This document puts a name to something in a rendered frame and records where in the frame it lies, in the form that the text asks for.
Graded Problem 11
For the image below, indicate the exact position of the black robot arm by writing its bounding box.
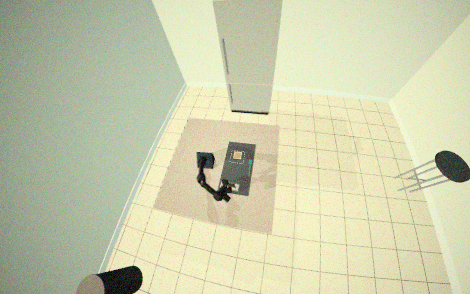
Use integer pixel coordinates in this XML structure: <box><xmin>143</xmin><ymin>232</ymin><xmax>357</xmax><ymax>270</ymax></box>
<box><xmin>197</xmin><ymin>156</ymin><xmax>232</xmax><ymax>203</ymax></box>

